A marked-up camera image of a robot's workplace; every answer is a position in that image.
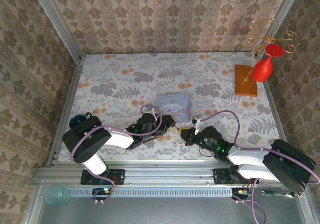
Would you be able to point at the pastel cartoon tin box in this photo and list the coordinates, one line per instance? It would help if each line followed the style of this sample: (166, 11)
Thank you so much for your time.
(172, 103)

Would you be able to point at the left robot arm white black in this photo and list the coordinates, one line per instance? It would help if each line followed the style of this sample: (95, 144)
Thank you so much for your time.
(120, 140)

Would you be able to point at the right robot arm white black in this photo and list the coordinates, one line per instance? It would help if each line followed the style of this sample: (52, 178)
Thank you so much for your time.
(250, 156)

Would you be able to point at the small circuit board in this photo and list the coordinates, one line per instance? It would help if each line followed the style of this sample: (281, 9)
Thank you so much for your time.
(101, 191)
(241, 192)

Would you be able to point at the floral tablecloth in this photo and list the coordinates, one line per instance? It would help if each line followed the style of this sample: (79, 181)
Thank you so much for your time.
(125, 68)

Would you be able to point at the wooden base board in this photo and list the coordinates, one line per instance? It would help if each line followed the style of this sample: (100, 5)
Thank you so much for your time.
(243, 83)

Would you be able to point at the dark blue mug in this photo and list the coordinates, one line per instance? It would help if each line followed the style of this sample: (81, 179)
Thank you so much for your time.
(75, 121)

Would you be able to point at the small green connector lead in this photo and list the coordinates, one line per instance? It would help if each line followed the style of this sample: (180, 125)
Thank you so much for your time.
(268, 193)

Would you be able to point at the red plastic goblet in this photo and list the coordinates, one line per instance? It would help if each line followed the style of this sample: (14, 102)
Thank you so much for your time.
(262, 70)

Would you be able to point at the teal plastic cup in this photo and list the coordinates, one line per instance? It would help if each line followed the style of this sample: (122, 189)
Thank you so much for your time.
(56, 196)

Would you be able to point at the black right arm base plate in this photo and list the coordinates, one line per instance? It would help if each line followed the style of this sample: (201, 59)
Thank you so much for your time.
(221, 177)

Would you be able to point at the aluminium front frame rail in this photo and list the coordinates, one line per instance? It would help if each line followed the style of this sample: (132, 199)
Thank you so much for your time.
(170, 174)

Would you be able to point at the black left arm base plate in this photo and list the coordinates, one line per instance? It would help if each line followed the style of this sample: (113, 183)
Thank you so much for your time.
(117, 176)

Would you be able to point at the aluminium side rail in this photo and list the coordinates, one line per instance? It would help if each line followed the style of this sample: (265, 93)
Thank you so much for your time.
(275, 108)
(72, 88)

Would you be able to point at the aluminium corner post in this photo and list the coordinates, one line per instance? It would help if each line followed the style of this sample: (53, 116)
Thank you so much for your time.
(287, 6)
(55, 23)

